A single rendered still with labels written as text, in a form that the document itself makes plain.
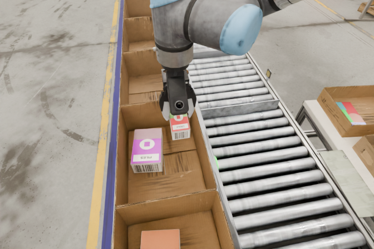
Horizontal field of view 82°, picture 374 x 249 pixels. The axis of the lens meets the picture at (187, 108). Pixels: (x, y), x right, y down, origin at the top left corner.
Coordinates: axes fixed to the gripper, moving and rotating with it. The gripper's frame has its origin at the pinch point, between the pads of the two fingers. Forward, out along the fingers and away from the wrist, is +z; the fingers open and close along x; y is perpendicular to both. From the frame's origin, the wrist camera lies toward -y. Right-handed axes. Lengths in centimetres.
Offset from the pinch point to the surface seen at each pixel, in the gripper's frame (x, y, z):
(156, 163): 9.2, -2.7, 20.1
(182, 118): -1.0, -0.7, -0.4
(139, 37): 13, 97, 24
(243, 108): -41, 33, 38
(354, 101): -108, 29, 39
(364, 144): -85, -2, 33
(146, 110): 11.0, 19.2, 14.7
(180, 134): 0.2, -5.1, 1.6
